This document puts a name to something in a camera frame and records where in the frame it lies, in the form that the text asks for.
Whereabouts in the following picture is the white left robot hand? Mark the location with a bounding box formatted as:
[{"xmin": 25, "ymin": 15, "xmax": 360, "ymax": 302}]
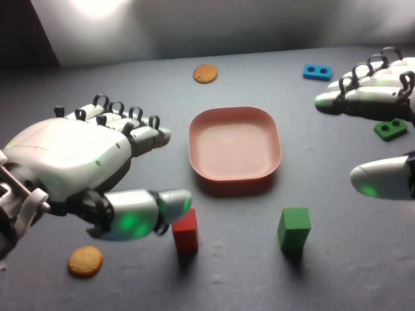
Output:
[{"xmin": 1, "ymin": 94, "xmax": 193, "ymax": 242}]

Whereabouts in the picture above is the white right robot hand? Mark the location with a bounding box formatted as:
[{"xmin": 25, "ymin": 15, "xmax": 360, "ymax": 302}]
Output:
[{"xmin": 314, "ymin": 47, "xmax": 415, "ymax": 202}]

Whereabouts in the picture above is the red rectangular block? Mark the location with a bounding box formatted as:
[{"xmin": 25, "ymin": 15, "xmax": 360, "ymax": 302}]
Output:
[{"xmin": 171, "ymin": 207, "xmax": 199, "ymax": 253}]

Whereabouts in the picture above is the green rectangular block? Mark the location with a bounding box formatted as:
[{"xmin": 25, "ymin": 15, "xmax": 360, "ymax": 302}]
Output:
[{"xmin": 277, "ymin": 207, "xmax": 311, "ymax": 252}]

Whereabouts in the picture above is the green two-hole brick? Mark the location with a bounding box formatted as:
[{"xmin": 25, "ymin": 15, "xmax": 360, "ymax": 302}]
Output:
[{"xmin": 373, "ymin": 118, "xmax": 409, "ymax": 142}]

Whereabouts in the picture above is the blue two-hole brick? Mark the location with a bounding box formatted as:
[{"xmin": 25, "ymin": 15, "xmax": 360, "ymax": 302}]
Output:
[{"xmin": 303, "ymin": 63, "xmax": 333, "ymax": 81}]

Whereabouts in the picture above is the pink square tray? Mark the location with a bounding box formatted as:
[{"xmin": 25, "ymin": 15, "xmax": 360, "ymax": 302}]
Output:
[{"xmin": 188, "ymin": 106, "xmax": 281, "ymax": 183}]

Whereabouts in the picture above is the tan round biscuit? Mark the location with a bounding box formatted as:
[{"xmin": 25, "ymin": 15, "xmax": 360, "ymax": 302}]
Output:
[{"xmin": 67, "ymin": 246, "xmax": 104, "ymax": 278}]

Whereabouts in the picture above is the dark backdrop panel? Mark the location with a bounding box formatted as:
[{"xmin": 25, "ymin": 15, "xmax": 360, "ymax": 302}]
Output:
[{"xmin": 0, "ymin": 0, "xmax": 61, "ymax": 69}]

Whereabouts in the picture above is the orange-brown round cookie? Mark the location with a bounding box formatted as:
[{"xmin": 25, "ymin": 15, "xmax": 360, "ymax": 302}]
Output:
[{"xmin": 193, "ymin": 64, "xmax": 217, "ymax": 85}]

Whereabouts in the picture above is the white backdrop sheet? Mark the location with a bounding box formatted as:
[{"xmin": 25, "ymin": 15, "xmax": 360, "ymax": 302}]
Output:
[{"xmin": 29, "ymin": 0, "xmax": 415, "ymax": 68}]

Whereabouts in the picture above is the grey table cloth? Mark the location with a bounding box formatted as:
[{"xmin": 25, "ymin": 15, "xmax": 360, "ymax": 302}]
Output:
[{"xmin": 0, "ymin": 45, "xmax": 415, "ymax": 311}]

